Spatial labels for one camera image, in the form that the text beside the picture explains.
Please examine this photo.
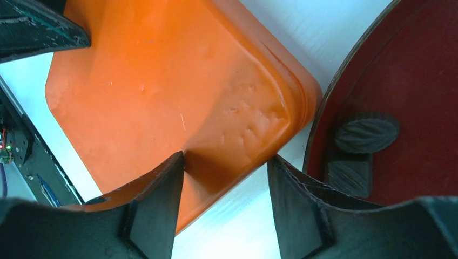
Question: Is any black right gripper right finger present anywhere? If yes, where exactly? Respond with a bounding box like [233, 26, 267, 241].
[267, 156, 457, 258]

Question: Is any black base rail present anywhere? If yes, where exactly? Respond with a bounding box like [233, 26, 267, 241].
[1, 80, 84, 207]

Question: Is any dark ribbed square chocolate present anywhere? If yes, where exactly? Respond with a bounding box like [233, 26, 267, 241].
[327, 160, 373, 198]

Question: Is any red round plate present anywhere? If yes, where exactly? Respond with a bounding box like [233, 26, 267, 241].
[303, 1, 457, 205]

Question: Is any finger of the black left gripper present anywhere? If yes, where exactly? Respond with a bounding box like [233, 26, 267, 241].
[1, 0, 91, 63]

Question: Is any dark leaf oval chocolate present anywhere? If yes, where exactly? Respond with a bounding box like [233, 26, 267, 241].
[334, 112, 400, 154]

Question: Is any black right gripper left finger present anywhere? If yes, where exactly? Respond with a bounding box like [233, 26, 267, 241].
[1, 151, 185, 258]

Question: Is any orange box lid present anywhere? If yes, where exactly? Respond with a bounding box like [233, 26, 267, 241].
[45, 1, 321, 232]

